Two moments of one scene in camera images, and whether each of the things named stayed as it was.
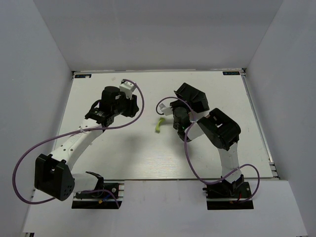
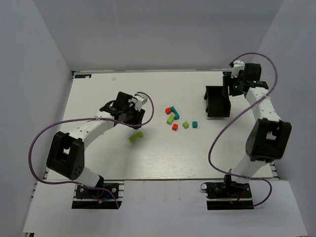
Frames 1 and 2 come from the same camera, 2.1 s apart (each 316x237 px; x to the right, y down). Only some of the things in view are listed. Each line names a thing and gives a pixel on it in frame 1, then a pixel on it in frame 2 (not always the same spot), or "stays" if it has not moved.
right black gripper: x=177 y=122 to x=219 y=90
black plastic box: x=196 y=98 to x=218 y=104
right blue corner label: x=231 y=73 stays
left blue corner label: x=82 y=75 stays
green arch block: x=161 y=120 to x=139 y=135
